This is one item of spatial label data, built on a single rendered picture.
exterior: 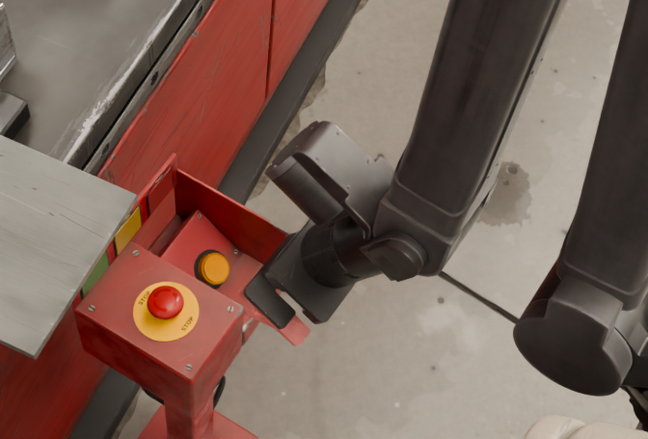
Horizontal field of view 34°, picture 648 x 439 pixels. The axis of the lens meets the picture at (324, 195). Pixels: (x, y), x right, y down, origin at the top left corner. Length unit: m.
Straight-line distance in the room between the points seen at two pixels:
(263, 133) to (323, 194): 1.42
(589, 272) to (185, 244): 0.70
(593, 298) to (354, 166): 0.21
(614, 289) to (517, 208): 1.59
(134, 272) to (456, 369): 0.97
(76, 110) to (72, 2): 0.16
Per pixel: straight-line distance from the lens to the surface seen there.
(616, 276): 0.66
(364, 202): 0.77
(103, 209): 1.00
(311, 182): 0.78
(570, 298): 0.67
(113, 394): 1.94
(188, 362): 1.17
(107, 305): 1.20
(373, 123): 2.30
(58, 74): 1.25
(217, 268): 1.28
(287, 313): 0.89
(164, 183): 1.23
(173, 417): 1.60
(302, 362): 2.02
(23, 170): 1.03
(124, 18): 1.30
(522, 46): 0.56
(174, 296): 1.17
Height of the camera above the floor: 1.86
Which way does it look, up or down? 58 degrees down
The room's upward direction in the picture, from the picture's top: 10 degrees clockwise
